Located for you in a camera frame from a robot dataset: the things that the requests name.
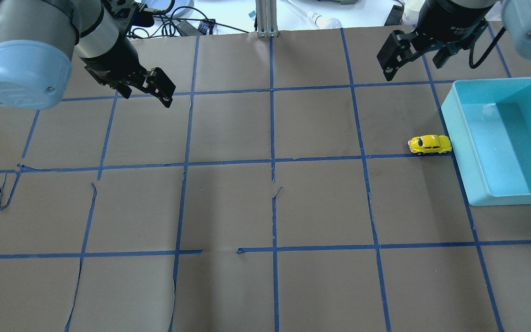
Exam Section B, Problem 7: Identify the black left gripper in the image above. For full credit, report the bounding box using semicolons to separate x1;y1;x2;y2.
79;0;176;108

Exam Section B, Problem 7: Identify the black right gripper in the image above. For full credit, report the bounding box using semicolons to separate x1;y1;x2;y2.
377;0;496;82

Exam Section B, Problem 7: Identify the yellow toy beetle car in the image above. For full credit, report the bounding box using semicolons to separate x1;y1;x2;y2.
407;135;453;155

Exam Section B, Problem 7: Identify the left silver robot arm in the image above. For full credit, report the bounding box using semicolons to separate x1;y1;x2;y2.
0;0;176;111

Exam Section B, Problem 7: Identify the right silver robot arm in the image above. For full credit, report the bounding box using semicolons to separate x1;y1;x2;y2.
377;0;531;81

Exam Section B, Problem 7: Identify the light blue plate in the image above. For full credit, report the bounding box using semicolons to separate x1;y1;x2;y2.
147;0;194;20

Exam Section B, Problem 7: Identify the teal plastic storage bin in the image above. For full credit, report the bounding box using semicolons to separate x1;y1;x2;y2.
441;77;531;207

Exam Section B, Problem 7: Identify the brown paper table cover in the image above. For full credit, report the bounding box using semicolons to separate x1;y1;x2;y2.
0;27;531;332

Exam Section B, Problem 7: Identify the aluminium frame post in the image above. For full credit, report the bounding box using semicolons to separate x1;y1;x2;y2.
255;0;279;38

